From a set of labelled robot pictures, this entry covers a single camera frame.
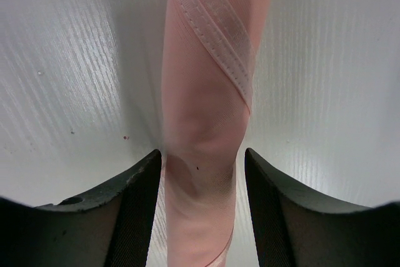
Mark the pink cloth napkin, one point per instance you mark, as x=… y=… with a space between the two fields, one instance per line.
x=209 y=57

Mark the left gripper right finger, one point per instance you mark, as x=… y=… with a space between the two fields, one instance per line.
x=295 y=225

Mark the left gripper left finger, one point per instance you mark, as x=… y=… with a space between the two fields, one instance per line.
x=108 y=225

